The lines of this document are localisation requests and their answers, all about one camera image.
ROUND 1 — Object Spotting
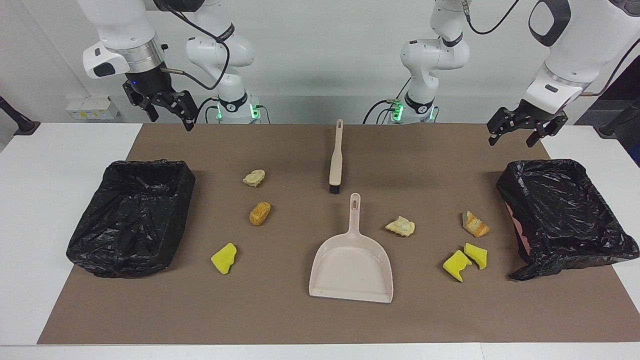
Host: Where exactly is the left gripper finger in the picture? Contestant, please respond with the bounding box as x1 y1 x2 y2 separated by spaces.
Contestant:
487 106 521 147
526 120 569 148

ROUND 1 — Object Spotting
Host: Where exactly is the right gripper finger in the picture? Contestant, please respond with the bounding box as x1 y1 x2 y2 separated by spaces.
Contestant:
123 82 160 123
169 90 199 132

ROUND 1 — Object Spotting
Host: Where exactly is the striped croissant piece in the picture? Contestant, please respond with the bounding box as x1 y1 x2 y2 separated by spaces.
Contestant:
461 210 491 238

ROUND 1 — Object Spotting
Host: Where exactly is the large yellow sponge piece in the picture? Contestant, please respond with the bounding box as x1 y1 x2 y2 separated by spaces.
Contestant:
442 249 473 284

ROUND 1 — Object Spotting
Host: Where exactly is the beige hand brush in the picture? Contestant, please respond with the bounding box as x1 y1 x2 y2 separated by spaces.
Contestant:
328 119 345 195

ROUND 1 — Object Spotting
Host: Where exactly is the beige plastic dustpan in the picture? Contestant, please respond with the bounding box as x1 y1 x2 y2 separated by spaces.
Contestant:
308 192 394 304

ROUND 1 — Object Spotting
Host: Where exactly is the black bag lined pink bin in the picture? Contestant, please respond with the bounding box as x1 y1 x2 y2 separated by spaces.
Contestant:
496 159 640 281

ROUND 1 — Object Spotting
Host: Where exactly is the black stand leg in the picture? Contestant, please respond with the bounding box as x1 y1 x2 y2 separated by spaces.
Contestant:
0 95 41 137
593 97 640 138

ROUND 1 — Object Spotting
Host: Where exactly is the brown bread roll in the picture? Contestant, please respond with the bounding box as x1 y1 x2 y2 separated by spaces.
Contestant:
249 201 272 227

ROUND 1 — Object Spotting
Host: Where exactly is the brown table mat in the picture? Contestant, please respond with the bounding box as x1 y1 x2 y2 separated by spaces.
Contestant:
37 123 640 345

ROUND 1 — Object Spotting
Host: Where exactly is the right base black cable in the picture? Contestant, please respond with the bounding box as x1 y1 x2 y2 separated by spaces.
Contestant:
194 96 222 124

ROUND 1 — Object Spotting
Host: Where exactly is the base black cable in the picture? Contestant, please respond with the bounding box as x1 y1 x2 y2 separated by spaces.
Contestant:
362 77 413 124
194 96 222 124

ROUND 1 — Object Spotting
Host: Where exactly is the white wall socket box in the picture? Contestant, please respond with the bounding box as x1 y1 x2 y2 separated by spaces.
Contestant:
65 96 121 121

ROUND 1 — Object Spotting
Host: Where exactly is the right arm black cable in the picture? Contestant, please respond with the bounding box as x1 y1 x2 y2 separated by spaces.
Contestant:
155 0 232 92

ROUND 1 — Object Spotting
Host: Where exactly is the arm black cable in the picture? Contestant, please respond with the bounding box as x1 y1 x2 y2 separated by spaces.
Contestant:
155 0 232 92
462 0 521 36

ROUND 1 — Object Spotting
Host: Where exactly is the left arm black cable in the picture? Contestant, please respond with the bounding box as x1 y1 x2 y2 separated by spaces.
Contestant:
462 0 521 36

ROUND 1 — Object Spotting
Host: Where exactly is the left base black cable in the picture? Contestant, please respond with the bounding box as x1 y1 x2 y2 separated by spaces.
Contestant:
362 77 413 124

